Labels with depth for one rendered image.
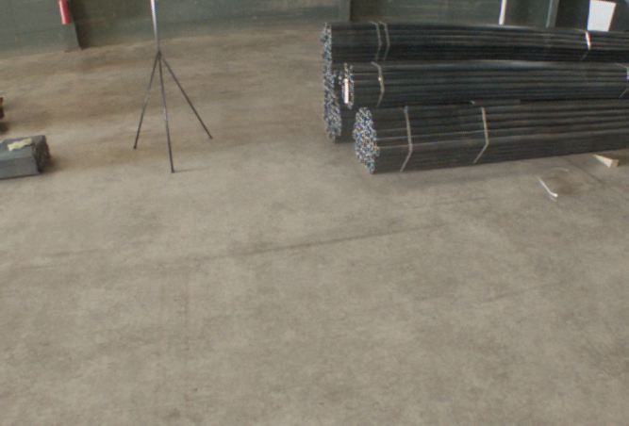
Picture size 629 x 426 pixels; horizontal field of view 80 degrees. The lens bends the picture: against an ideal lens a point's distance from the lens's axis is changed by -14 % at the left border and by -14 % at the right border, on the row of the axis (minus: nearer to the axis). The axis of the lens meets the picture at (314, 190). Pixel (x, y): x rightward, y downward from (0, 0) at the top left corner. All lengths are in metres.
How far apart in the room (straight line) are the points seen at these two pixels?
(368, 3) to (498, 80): 7.27
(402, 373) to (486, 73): 2.34
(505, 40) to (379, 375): 3.06
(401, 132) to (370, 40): 0.80
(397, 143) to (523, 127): 1.14
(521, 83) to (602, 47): 1.45
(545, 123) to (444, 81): 1.02
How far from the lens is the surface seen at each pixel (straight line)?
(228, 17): 9.88
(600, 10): 13.08
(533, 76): 3.73
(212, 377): 1.90
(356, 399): 1.80
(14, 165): 4.00
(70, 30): 10.14
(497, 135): 3.48
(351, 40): 3.38
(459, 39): 3.78
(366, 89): 2.97
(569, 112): 4.01
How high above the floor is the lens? 1.51
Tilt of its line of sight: 30 degrees down
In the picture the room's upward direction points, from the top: straight up
